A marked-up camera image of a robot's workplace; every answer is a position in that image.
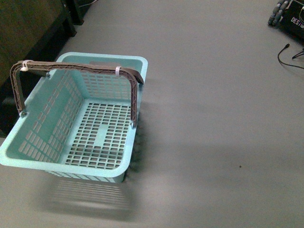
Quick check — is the dark wooden cabinet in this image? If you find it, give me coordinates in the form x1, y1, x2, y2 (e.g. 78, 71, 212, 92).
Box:
0, 0, 91, 138

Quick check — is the white zip tie right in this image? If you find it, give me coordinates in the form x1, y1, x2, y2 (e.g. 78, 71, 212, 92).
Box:
115, 66, 121, 77

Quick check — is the brown basket handle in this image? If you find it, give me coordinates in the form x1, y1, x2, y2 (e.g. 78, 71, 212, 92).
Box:
10, 60, 144, 128

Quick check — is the white zip tie left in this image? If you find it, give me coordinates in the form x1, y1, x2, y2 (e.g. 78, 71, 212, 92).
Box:
20, 60, 30, 72

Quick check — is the white zip tie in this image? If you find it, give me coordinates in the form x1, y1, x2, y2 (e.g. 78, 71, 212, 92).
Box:
20, 60, 30, 72
115, 66, 121, 77

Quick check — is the black box with lettering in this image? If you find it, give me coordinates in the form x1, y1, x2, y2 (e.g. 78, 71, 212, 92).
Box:
278, 0, 304, 39

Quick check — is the black cable on floor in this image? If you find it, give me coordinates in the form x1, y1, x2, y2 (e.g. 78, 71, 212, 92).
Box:
277, 43, 304, 70

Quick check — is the grey segmented flexible tripod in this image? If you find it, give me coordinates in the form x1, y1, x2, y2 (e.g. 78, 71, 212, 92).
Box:
267, 0, 290, 27

